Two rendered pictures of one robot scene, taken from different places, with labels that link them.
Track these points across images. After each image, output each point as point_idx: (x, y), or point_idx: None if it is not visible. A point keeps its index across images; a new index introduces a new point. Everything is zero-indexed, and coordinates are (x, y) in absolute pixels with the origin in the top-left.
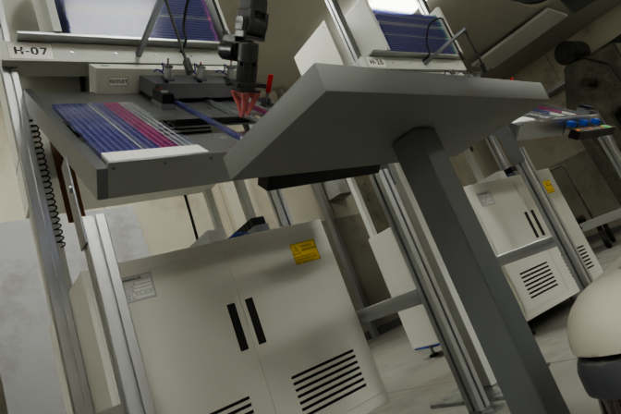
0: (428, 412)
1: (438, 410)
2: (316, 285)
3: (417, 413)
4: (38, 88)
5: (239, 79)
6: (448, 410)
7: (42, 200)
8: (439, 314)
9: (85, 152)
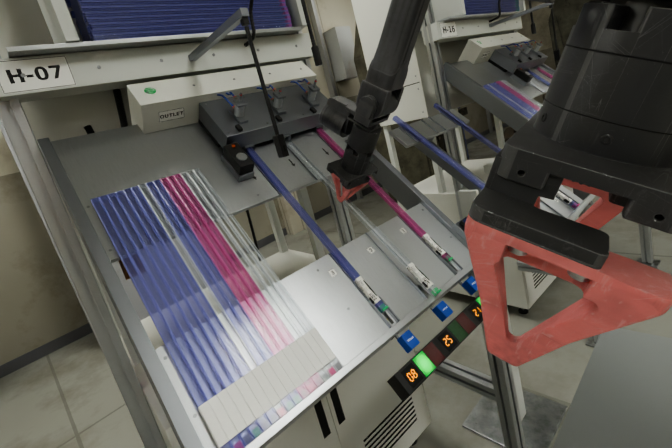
0: (461, 434)
1: (471, 437)
2: (387, 345)
3: (449, 427)
4: (55, 99)
5: (348, 169)
6: (483, 446)
7: (95, 294)
8: (512, 419)
9: (175, 412)
